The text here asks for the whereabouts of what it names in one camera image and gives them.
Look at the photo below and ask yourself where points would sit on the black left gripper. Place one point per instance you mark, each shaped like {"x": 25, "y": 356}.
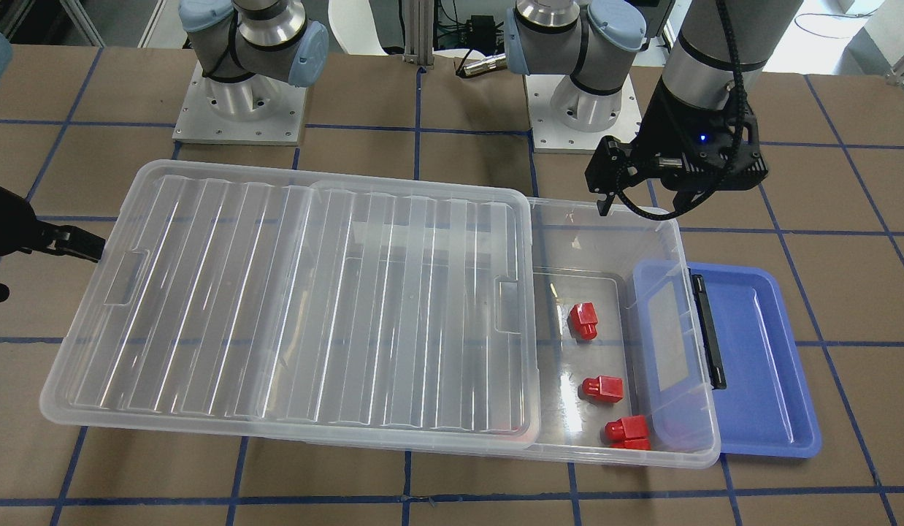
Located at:
{"x": 658, "y": 130}

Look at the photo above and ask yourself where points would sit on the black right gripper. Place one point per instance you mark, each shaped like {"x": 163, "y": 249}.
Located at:
{"x": 8, "y": 219}

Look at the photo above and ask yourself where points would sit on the clear plastic box lid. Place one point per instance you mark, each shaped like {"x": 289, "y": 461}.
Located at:
{"x": 308, "y": 306}

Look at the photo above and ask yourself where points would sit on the clear plastic storage box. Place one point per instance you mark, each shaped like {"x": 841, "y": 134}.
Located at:
{"x": 635, "y": 273}

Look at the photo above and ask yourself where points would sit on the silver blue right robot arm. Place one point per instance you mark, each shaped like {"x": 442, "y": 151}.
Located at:
{"x": 256, "y": 59}

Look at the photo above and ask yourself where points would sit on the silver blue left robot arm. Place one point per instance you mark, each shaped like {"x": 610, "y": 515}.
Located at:
{"x": 592, "y": 47}

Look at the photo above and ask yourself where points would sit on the red block in box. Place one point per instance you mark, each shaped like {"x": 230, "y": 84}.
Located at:
{"x": 603, "y": 389}
{"x": 630, "y": 432}
{"x": 583, "y": 321}

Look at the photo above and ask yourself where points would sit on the black box latch handle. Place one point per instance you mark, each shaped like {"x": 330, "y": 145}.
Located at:
{"x": 710, "y": 340}

